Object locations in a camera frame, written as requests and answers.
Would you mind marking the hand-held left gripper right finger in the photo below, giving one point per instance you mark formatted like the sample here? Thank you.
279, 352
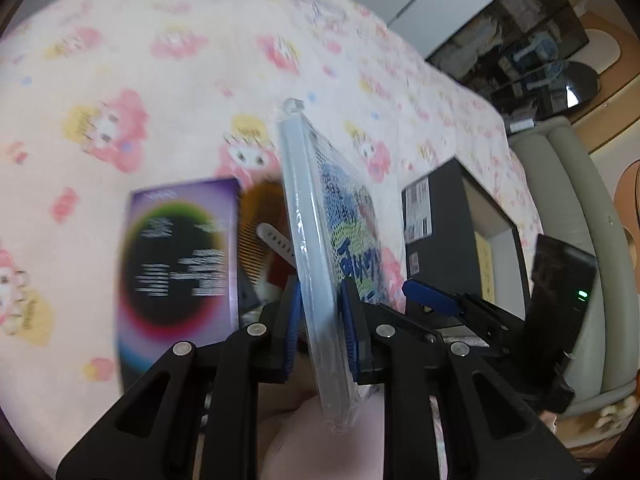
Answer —
350, 330

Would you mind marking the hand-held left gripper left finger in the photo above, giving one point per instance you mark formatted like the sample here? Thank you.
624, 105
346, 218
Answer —
292, 320

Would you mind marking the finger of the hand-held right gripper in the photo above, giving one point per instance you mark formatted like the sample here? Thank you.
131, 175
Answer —
430, 297

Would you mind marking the black cardboard box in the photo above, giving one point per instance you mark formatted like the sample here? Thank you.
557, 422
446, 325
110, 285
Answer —
445, 240

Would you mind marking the clear plastic case blue print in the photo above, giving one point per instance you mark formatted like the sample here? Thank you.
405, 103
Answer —
310, 240

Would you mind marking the wooden comb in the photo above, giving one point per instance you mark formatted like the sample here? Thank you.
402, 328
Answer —
255, 230

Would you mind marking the pink cloth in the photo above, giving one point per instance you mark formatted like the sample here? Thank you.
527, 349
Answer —
300, 440

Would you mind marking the small white device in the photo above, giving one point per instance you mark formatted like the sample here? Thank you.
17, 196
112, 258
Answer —
521, 125

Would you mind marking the glossy black oval panel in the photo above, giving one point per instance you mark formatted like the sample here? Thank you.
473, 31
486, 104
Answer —
575, 85

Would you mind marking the pink printed blanket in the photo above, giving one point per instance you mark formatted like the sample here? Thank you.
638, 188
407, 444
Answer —
150, 85

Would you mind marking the black glass cabinet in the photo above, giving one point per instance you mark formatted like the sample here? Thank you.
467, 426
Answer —
525, 35

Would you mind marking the white cabinet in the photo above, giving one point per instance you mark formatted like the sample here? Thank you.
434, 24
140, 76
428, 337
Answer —
425, 0

